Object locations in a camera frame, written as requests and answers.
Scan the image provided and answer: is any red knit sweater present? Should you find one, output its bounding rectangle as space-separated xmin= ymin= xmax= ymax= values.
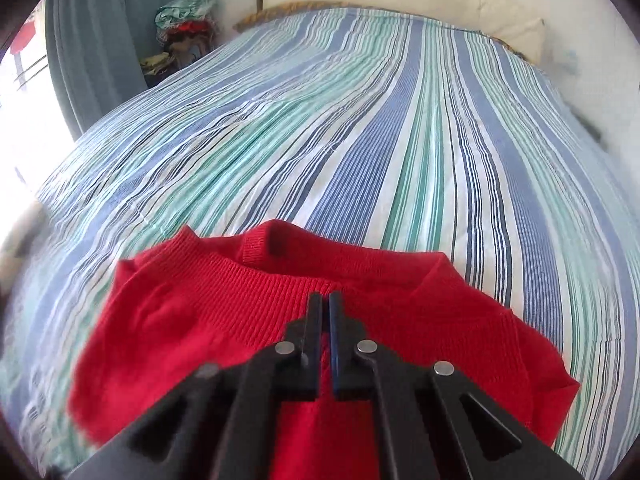
xmin=67 ymin=219 xmax=581 ymax=480

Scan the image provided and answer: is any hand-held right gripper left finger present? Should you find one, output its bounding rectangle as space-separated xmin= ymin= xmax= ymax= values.
xmin=65 ymin=291 xmax=326 ymax=480

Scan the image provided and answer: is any bright window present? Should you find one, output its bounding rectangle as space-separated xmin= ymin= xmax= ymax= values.
xmin=0 ymin=0 xmax=81 ymax=201

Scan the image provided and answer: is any striped bedspread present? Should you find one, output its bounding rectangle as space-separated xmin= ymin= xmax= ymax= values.
xmin=0 ymin=7 xmax=640 ymax=471

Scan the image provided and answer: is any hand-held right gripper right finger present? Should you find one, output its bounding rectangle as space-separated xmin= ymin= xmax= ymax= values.
xmin=327 ymin=290 xmax=586 ymax=480

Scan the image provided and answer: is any blue-grey curtain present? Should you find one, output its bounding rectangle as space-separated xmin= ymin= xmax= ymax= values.
xmin=45 ymin=0 xmax=188 ymax=143

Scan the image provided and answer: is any pile of colourful clothes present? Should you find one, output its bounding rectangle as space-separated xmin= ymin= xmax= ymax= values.
xmin=140 ymin=0 xmax=221 ymax=88

